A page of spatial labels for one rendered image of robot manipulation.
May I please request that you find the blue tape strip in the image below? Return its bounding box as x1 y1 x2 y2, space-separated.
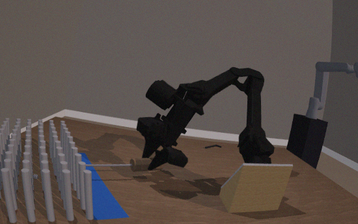
79 153 129 220

